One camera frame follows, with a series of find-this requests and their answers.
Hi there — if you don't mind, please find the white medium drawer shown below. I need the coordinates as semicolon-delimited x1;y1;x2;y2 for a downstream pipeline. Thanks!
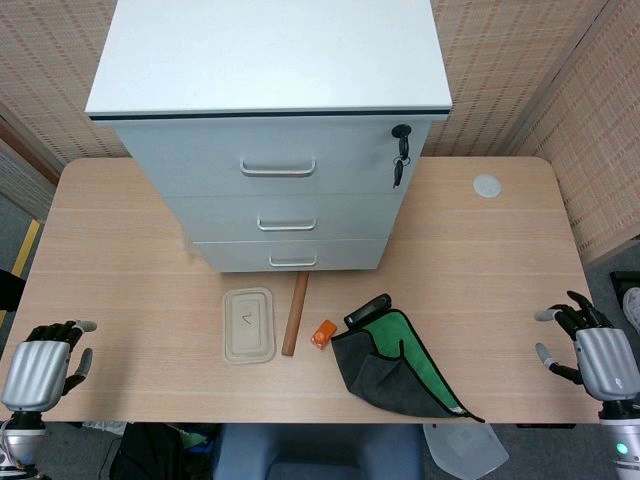
162;192;401;245

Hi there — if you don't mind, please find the woven screen with grey frame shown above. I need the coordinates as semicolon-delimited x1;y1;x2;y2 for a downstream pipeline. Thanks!
509;0;640;266

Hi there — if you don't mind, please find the green and grey cloth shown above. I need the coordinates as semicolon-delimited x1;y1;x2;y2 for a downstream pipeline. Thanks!
330;308;486;424

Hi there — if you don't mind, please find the beige rectangular container lid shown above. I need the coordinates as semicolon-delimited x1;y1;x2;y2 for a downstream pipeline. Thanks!
222;285;279;366

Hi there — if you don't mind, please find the black bag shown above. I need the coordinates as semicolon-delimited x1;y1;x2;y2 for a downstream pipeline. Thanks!
109;422;194;480

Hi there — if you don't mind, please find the orange toy building block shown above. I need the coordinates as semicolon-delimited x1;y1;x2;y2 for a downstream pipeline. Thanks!
310;319;338;350

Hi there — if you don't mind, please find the long silver drawer handle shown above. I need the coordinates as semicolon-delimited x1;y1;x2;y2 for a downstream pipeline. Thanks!
238;158;317;179

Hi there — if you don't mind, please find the blue upholstered chair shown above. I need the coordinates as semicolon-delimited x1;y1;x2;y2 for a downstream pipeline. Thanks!
209;422;424;480

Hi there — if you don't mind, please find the black stapler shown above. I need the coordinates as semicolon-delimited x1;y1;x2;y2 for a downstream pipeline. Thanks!
343;293;393;330

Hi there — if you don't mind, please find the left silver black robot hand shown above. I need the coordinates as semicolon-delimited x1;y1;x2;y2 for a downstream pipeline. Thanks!
0;319;99;414

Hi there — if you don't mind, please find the short silver drawer handle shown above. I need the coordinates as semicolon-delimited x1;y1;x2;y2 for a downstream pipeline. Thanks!
268;253;319;268

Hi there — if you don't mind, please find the woven screen with brown frame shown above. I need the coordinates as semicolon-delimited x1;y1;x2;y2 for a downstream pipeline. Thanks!
0;104;66;224

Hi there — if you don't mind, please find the grey round cable grommet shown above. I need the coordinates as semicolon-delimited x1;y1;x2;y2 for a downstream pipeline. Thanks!
472;173;503;199

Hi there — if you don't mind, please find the white three-drawer cabinet body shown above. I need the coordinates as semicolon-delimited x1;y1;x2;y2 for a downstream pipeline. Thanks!
84;0;455;274

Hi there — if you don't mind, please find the woven screen behind cabinet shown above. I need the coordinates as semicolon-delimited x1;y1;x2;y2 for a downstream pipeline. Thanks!
0;0;601;166

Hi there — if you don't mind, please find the translucent plastic cover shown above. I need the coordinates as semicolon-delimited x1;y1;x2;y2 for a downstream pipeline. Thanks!
422;422;511;475

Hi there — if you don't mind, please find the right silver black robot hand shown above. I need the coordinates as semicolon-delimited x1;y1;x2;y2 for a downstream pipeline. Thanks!
533;289;640;401

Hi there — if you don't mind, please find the white shoe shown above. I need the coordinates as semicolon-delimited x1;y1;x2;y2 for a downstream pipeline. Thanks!
622;287;640;334

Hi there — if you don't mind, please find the white shallow drawer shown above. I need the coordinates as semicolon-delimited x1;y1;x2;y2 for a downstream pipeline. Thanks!
191;238;390;274

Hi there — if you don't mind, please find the brown wooden rod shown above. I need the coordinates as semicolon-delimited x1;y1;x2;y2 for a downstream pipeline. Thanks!
280;272;310;357

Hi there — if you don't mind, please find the black key in lock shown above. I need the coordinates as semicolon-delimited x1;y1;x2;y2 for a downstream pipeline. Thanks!
391;123;414;160

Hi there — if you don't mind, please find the white large drawer with lock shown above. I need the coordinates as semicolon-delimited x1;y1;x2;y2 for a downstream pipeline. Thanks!
112;118;432;199

